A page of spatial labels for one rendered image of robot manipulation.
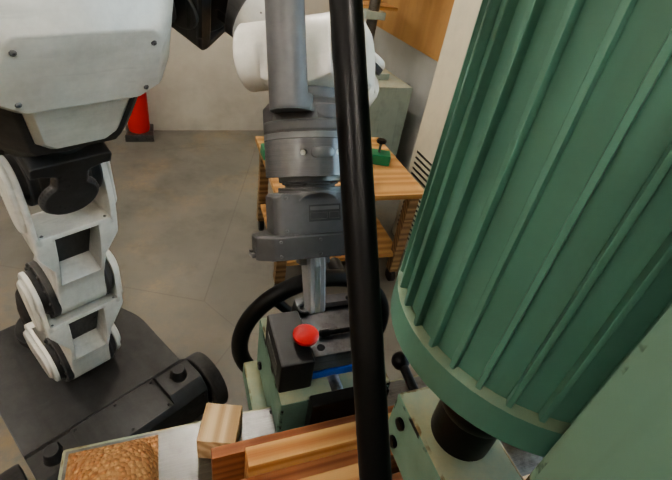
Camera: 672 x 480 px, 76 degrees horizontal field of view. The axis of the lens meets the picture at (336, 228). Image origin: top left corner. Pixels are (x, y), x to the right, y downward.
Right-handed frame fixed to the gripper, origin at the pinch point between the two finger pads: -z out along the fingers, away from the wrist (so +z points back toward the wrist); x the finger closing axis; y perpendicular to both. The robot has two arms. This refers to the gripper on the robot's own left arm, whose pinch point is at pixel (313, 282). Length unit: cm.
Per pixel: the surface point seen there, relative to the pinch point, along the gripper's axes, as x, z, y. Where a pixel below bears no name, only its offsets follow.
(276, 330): 2.8, -6.9, -6.5
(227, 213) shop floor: -13, -8, -206
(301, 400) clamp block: 1.0, -14.5, -3.3
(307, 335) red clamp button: 0.0, -6.9, -3.3
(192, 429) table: 12.9, -18.2, -8.7
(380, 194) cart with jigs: -66, 3, -119
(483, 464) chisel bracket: -9.1, -12.6, 15.6
